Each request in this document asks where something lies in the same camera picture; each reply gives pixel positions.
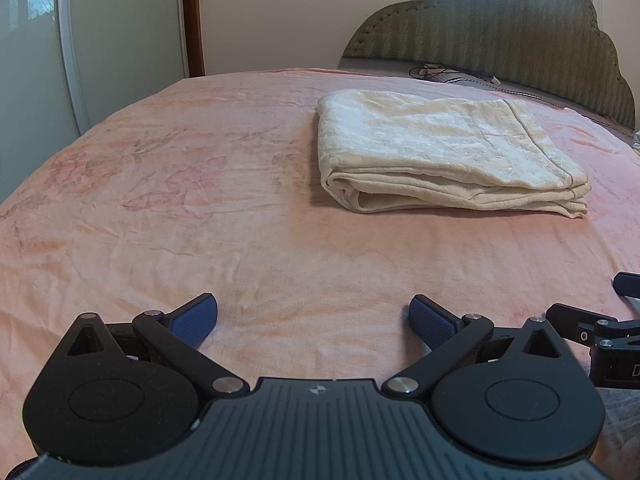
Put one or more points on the brown wooden door frame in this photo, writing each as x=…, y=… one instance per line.
x=194, y=20

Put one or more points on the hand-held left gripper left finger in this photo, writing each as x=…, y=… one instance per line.
x=192, y=321

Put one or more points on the grey pillow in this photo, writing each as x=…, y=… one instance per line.
x=570, y=92

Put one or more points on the cream white towel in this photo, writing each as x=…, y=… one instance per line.
x=430, y=145

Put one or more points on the green padded headboard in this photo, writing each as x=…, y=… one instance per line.
x=500, y=30

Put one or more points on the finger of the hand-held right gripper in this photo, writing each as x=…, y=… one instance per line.
x=629, y=285
x=572, y=322

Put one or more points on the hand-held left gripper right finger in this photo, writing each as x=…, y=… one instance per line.
x=434, y=321

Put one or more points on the pink fleece blanket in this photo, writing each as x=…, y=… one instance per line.
x=200, y=210

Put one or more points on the white sliding wardrobe door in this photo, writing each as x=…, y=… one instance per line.
x=100, y=35

